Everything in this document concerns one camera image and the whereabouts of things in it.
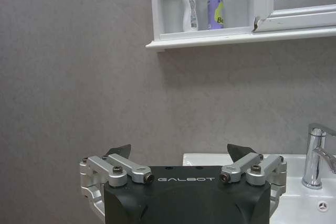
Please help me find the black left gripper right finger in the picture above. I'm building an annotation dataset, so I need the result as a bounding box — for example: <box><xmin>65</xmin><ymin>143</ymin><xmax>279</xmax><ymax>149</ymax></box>
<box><xmin>220</xmin><ymin>143</ymin><xmax>288</xmax><ymax>214</ymax></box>

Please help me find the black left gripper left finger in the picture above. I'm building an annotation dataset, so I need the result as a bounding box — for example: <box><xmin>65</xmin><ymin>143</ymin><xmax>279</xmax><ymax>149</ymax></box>
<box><xmin>79</xmin><ymin>144</ymin><xmax>155</xmax><ymax>221</ymax></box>

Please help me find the white ceramic washbasin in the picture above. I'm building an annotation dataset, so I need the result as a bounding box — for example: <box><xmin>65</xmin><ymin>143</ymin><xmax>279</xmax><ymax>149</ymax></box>
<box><xmin>182</xmin><ymin>152</ymin><xmax>336</xmax><ymax>224</ymax></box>

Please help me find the chrome faucet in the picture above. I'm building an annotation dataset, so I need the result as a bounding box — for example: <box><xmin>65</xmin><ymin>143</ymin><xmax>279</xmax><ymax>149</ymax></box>
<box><xmin>301</xmin><ymin>123</ymin><xmax>336</xmax><ymax>190</ymax></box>

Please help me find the purple spray can black cap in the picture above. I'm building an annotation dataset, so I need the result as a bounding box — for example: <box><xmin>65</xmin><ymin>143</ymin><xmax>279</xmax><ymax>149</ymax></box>
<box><xmin>207</xmin><ymin>0</ymin><xmax>225</xmax><ymax>30</ymax></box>

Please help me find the white bottle with black cap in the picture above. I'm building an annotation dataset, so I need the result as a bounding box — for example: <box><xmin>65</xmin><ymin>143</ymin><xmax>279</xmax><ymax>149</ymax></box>
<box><xmin>182</xmin><ymin>0</ymin><xmax>199</xmax><ymax>33</ymax></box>

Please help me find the chrome overflow ring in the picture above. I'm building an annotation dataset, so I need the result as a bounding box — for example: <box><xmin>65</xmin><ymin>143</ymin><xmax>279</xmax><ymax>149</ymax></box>
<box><xmin>317</xmin><ymin>199</ymin><xmax>331</xmax><ymax>213</ymax></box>

